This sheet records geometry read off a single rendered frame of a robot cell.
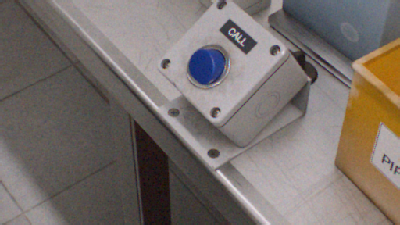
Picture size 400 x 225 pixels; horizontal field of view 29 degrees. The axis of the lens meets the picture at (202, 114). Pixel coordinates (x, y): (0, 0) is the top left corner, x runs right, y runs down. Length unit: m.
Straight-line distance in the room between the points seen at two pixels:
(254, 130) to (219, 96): 0.05
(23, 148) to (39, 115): 0.10
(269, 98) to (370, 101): 0.08
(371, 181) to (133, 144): 0.28
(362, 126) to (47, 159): 1.24
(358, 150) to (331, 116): 0.07
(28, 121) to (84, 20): 1.12
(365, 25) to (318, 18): 0.05
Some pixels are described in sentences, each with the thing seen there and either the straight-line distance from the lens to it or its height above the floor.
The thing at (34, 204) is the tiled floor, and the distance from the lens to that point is 1.62.
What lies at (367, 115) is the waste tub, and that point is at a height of 0.94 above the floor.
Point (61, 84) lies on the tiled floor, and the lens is 1.82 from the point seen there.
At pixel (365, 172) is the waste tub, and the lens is 0.53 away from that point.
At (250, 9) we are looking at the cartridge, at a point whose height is 0.88.
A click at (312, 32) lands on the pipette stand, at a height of 0.88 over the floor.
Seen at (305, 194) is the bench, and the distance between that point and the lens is 0.53.
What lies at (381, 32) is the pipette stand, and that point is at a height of 0.93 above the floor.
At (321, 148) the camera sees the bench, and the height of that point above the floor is 0.87.
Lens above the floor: 1.31
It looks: 49 degrees down
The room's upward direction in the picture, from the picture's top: straight up
